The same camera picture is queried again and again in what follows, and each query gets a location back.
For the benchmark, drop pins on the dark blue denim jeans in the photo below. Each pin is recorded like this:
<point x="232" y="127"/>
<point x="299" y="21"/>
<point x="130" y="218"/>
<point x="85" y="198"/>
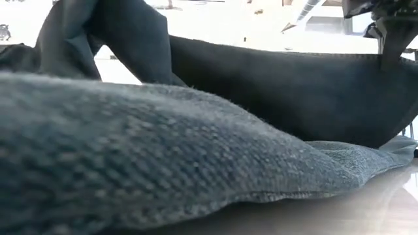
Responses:
<point x="196" y="147"/>

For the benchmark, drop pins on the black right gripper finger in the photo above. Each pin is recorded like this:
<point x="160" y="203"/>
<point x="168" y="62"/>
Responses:
<point x="395" y="39"/>

